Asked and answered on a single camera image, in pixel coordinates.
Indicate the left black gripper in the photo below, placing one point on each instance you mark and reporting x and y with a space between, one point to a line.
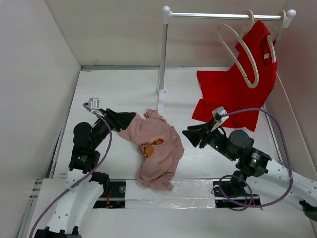
123 118

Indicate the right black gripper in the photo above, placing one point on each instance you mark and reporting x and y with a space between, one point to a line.
194 133

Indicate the pink t shirt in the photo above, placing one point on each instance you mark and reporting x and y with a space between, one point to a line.
160 146

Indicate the beige plastic hanger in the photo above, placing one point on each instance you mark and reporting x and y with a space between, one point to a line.
245 49

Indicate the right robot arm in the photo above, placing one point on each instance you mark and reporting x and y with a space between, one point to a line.
251 162

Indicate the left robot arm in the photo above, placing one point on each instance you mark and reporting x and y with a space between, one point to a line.
84 184

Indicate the red t shirt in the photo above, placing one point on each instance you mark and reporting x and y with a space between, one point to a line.
228 89

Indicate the beige hanger with red shirt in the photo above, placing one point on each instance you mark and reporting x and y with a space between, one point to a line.
274 34

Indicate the white clothes rack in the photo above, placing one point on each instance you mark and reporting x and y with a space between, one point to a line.
168 14

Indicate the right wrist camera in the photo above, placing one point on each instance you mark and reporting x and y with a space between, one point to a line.
220 114

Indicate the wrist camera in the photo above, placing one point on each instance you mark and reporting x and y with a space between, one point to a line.
220 114
93 103

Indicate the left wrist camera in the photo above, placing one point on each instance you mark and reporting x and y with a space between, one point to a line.
93 103

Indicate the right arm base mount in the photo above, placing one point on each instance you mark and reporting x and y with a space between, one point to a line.
240 196

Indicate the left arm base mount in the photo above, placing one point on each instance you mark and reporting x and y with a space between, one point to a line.
114 197

